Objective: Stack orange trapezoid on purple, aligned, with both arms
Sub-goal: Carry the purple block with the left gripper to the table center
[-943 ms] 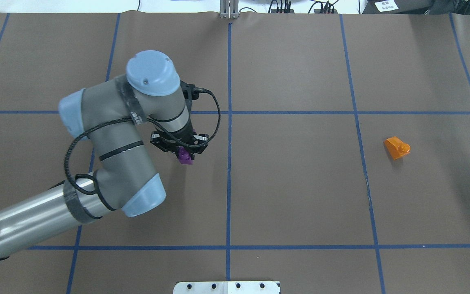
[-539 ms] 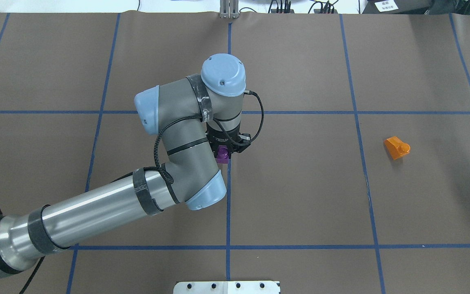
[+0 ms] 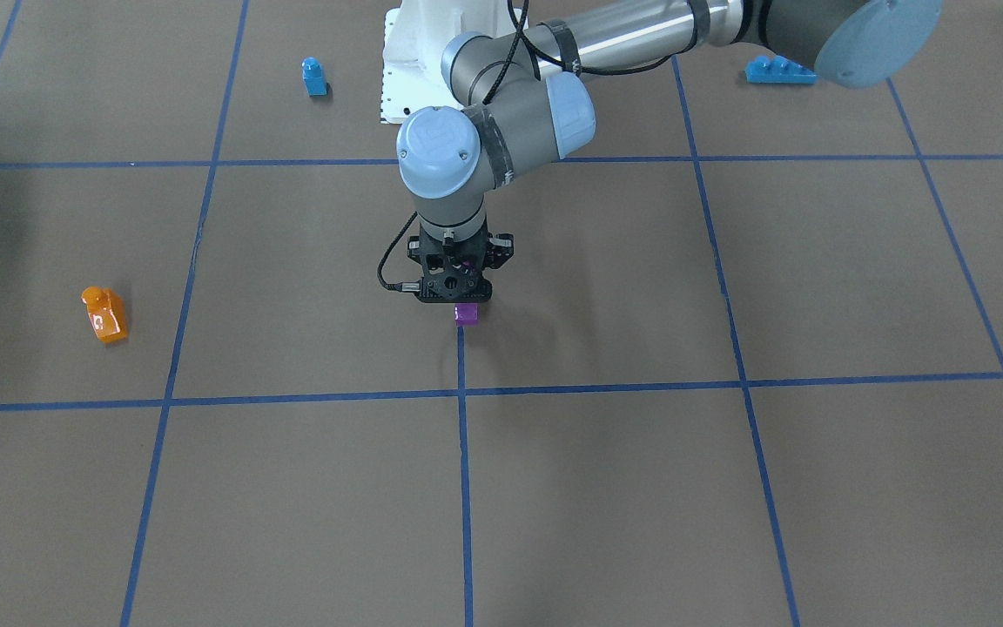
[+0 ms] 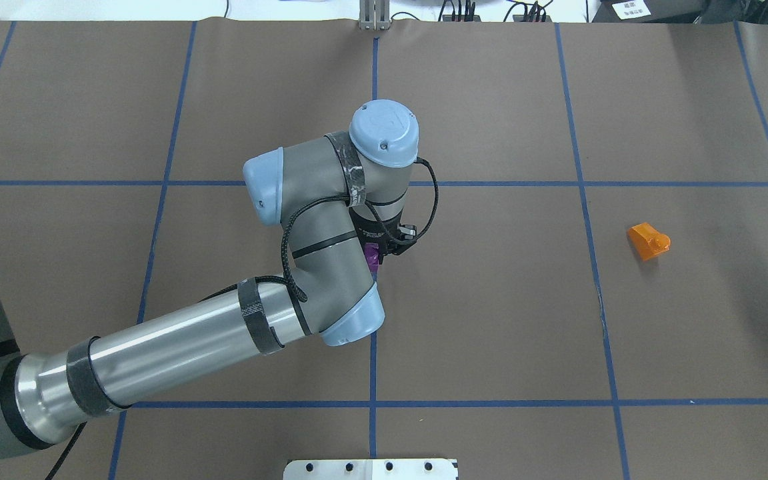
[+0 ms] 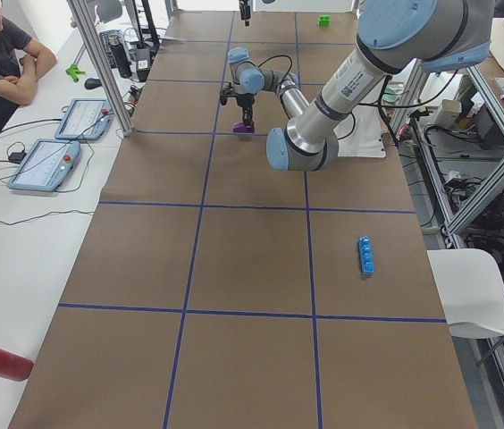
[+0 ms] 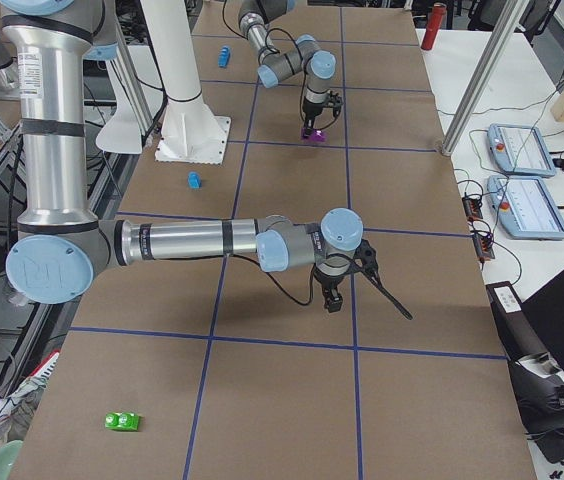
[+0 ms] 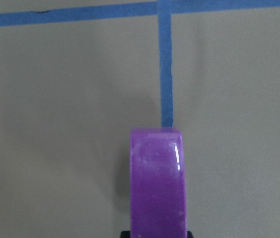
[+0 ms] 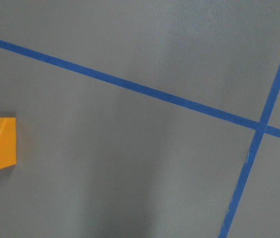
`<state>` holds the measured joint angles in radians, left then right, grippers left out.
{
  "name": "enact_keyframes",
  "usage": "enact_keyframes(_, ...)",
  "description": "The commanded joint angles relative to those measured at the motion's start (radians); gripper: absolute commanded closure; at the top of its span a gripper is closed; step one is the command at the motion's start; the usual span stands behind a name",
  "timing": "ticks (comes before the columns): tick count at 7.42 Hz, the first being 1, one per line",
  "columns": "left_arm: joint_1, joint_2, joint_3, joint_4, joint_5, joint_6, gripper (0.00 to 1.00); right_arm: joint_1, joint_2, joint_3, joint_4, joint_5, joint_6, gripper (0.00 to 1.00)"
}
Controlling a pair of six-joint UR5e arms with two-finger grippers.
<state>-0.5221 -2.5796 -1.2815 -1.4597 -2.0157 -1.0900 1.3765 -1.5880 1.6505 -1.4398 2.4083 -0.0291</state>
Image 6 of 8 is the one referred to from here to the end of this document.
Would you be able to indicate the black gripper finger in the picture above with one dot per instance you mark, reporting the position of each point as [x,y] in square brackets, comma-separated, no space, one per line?
[333,302]
[308,126]

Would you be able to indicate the purple trapezoid block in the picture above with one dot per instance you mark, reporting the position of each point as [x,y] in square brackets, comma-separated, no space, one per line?
[313,135]

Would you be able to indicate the blue block far side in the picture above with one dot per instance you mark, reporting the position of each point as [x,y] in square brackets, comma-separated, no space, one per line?
[224,56]

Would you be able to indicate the orange terminal board lower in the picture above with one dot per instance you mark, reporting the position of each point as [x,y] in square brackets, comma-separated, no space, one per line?
[483,246]

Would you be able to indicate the orange terminal board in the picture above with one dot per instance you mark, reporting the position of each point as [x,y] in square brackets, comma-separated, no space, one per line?
[483,246]
[472,208]

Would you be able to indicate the orange terminal board upper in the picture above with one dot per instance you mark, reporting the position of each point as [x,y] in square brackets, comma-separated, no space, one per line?
[472,208]

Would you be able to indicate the red cylinder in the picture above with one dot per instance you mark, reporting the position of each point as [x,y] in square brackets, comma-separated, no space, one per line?
[433,26]

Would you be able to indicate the teach pendant upper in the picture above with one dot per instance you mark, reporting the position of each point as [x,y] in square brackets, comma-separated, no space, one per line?
[520,150]

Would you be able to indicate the teach pendant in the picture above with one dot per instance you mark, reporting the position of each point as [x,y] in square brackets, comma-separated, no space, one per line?
[524,208]
[520,150]

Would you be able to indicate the teach pendant lower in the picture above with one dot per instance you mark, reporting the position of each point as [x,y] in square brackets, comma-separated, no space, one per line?
[524,208]

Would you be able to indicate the black laptop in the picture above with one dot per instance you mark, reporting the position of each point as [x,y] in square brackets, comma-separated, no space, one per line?
[532,333]

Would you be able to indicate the green block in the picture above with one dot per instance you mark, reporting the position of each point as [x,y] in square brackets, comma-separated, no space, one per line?
[122,421]

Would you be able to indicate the pale green bowl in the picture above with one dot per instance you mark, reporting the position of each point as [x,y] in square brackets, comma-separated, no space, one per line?
[8,455]

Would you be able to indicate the black far camera mount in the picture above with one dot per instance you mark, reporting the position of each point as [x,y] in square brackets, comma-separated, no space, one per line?
[334,103]

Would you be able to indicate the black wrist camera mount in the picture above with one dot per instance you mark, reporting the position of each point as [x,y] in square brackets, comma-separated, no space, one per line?
[367,264]

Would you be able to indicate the white pedestal column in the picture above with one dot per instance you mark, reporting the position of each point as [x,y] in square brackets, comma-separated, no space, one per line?
[190,131]

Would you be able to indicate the blue block near pedestal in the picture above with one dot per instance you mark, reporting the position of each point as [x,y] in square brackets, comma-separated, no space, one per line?
[194,180]

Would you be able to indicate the aluminium frame post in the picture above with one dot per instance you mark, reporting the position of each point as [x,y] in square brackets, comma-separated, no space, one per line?
[498,40]

